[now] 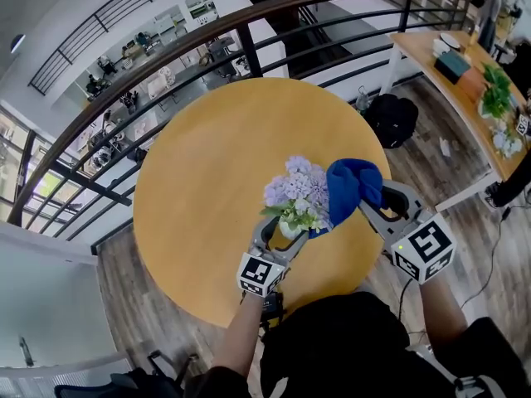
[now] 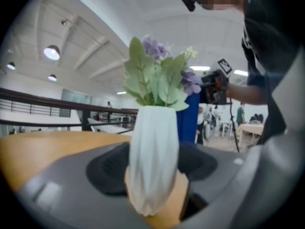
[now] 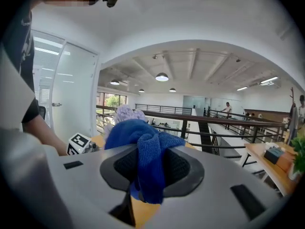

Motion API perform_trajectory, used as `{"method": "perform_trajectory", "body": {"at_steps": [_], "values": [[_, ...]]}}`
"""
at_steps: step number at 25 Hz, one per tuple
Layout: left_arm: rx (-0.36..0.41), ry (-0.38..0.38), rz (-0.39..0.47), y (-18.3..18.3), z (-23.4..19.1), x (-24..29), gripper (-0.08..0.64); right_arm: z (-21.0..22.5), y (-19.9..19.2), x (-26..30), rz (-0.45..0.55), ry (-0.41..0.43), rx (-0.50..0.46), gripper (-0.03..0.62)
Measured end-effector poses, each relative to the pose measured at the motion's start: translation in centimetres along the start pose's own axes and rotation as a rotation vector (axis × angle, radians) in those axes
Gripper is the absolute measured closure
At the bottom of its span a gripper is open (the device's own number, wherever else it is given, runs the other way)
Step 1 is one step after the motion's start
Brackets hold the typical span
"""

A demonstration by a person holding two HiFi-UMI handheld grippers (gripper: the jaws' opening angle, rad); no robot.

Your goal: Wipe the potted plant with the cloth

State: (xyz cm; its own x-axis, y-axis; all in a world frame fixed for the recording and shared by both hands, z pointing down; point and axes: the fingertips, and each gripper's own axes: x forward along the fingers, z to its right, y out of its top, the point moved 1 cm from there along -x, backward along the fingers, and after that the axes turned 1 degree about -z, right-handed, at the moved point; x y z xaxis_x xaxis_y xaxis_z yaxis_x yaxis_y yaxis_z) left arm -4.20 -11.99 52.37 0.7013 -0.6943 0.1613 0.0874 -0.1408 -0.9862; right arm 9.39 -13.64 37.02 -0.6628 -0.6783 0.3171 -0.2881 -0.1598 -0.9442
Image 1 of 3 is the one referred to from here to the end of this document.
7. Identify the orange box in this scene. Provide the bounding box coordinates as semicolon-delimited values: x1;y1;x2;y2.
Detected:
458;66;486;101

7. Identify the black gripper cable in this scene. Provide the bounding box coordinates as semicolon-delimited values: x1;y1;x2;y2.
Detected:
397;278;416;323

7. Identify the black backpack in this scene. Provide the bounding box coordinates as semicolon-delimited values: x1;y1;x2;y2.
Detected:
364;93;420;149

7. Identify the white vase with purple flowers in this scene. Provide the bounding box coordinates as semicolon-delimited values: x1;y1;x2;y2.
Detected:
260;154;333;234

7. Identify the person's black shirt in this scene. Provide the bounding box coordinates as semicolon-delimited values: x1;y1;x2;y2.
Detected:
182;291;531;398

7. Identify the green potted plant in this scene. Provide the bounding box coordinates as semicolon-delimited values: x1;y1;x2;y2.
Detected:
479;62;514;119

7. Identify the black mesh office chair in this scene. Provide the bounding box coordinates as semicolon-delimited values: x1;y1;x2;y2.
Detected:
53;348;200;398

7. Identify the white ribbed vase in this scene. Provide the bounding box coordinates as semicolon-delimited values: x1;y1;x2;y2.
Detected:
278;220;310;240

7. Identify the small black screen device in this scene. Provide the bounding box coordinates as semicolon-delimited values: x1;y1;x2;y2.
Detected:
261;292;287;327

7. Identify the coat rack with grey coat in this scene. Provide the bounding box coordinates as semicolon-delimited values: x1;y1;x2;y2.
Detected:
470;0;501;53

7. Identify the black floor cable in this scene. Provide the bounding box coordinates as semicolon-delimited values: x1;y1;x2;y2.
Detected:
460;205;531;310

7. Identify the person's right forearm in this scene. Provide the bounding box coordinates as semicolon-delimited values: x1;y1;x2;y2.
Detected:
418;278;470;354

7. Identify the metal door handle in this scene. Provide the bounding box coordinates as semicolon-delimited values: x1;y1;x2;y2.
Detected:
18;336;33;367

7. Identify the blue cloth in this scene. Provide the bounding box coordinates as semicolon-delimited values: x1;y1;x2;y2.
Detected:
309;158;385;240

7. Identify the grey strap with buckle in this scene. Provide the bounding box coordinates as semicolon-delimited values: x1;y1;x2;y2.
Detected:
408;342;507;398

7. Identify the person's left forearm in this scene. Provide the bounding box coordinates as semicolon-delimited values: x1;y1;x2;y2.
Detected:
211;290;266;383

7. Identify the wooden desk with white legs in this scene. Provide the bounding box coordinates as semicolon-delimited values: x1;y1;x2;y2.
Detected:
380;30;531;213

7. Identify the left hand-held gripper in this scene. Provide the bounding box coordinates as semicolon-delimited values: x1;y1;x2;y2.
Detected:
236;215;311;298

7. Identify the pale blue flower bouquet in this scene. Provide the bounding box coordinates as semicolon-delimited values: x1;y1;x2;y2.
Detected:
492;120;524;159

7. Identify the large window black frame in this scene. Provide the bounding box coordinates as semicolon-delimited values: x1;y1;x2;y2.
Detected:
0;105;134;240

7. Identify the dark rectangular box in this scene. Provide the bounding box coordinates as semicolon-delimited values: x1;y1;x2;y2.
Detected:
434;50;472;85

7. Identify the clear water bottle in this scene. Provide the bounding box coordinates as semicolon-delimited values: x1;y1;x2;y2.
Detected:
355;85;372;114

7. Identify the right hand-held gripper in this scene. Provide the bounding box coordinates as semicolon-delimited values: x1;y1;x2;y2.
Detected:
358;178;457;285

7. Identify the black metal balcony railing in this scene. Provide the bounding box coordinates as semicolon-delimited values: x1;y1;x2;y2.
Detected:
27;0;202;97

